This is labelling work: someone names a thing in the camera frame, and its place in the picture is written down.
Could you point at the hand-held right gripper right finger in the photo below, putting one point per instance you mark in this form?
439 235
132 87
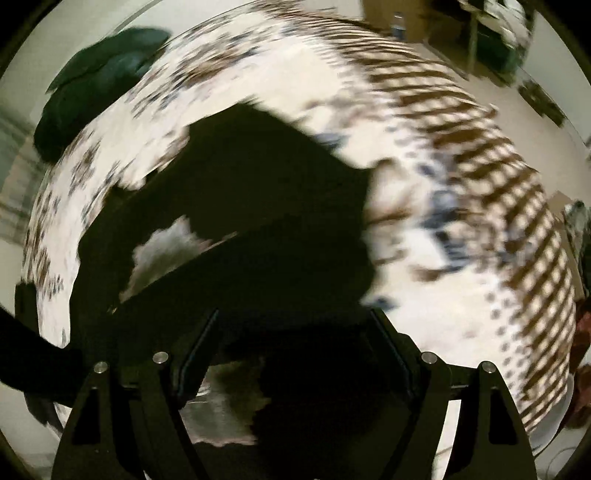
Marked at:
391 344

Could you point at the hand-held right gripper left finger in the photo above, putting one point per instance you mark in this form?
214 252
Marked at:
199 344

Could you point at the black small garment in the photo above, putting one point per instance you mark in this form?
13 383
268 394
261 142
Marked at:
277 207

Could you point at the dark green cloth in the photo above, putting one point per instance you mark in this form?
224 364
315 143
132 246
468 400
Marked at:
92 83

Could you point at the floral printed bedspread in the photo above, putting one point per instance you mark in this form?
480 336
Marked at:
277 69

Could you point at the cardboard box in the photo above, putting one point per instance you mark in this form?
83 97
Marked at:
411 18

